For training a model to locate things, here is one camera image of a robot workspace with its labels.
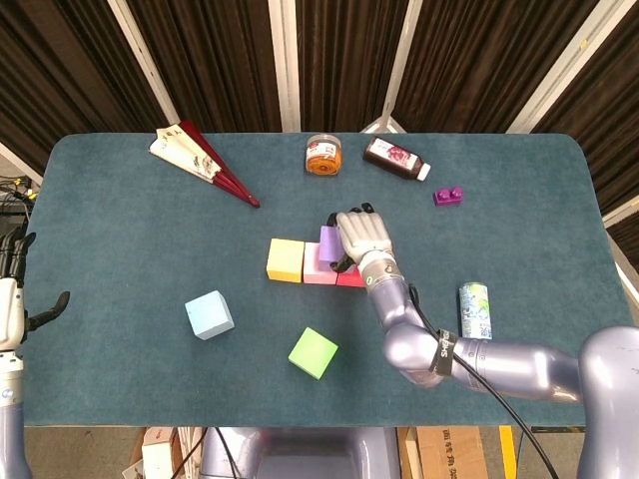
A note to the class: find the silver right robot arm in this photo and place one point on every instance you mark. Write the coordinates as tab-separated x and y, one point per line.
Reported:
499	361

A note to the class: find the white frame post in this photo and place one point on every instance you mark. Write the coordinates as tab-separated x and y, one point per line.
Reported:
564	65
284	60
399	65
15	162
621	213
140	55

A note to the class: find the teal felt table cover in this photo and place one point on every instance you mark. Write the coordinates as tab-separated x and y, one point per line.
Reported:
150	389

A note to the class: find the yellow foam cube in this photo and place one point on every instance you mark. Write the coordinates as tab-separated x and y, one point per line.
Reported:
284	259

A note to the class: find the black box on floor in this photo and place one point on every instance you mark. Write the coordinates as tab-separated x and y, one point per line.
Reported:
12	223

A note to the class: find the light pink foam cube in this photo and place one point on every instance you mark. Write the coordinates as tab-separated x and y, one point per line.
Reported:
312	269

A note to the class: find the brown bottle with white cap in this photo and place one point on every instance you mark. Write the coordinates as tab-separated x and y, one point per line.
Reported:
392	157

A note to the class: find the blue green drink can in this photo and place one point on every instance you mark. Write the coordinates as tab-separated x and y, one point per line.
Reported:
474	309

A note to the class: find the white cardboard box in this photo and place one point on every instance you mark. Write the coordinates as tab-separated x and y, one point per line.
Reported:
157	456

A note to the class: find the yellow post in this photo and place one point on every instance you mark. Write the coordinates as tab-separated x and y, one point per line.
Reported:
506	449

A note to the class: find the dark brown curtain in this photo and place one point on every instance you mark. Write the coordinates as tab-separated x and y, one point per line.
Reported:
224	60

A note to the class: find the green foam cube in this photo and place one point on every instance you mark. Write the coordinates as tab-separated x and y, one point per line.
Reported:
312	351

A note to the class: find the light blue foam cube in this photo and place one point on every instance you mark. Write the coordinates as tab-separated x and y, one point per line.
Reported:
207	314

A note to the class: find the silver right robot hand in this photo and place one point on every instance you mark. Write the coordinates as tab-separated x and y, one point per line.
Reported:
364	234

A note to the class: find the purple foam cube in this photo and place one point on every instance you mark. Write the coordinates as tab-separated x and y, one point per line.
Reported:
329	247

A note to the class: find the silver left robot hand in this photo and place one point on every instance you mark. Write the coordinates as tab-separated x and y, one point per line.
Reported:
10	309

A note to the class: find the light wooden board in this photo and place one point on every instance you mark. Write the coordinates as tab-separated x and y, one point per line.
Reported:
412	454

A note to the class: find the folding fan with red ribs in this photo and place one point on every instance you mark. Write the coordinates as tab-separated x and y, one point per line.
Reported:
185	154

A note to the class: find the purple toy brick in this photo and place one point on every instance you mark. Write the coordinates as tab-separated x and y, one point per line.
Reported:
447	198

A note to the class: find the red foam cube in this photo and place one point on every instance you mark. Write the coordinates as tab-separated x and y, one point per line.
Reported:
349	280

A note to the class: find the brown cardboard box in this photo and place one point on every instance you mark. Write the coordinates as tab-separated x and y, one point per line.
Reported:
449	454

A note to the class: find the silver robot torso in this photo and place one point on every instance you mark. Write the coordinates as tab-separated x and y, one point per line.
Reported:
309	454

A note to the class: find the clear jar with orange contents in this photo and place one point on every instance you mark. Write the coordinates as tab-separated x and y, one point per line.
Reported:
324	162

